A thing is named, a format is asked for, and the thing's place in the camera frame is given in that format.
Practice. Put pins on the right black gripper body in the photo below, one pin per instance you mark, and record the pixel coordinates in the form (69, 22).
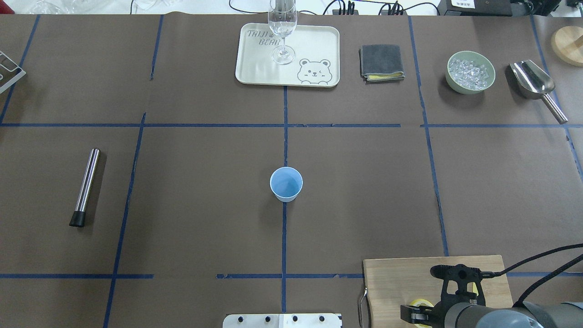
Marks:
(438, 314)

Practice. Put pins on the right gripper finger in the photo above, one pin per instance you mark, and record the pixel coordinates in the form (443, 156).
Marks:
(415, 315)

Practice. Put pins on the lemon slice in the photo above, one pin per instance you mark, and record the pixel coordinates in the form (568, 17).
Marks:
(421, 303)

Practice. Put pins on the steel muddler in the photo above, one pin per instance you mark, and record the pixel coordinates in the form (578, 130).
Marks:
(79, 215)

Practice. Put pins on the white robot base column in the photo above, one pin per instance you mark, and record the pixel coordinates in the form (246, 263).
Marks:
(283, 320)

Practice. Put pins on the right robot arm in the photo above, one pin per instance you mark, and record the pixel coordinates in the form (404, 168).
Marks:
(466, 315)

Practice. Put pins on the blue plastic cup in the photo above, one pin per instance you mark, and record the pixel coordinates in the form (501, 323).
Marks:
(286, 183)

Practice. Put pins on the wooden cup tree stand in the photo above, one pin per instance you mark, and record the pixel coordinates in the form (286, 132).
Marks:
(567, 44)

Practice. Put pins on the wooden cutting board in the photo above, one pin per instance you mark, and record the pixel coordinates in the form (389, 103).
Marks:
(390, 283)

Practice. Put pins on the green bowl of ice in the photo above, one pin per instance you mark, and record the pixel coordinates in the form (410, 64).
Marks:
(469, 73)

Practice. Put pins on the metal ice scoop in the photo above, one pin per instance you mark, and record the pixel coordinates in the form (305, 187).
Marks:
(534, 83)

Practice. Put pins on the grey folded cloth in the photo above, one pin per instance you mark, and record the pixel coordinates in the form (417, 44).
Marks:
(381, 62)

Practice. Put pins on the cream bear tray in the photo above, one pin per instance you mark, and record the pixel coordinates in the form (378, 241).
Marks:
(312, 57)

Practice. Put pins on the power strip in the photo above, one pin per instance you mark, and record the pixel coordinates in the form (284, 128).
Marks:
(348, 7)

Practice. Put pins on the wine glass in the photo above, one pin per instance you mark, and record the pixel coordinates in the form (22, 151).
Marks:
(282, 21)

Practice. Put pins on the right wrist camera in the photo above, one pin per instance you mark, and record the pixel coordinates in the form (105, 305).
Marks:
(468, 280)

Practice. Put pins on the white wire cup rack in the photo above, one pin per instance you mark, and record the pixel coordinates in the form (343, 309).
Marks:
(10, 72)

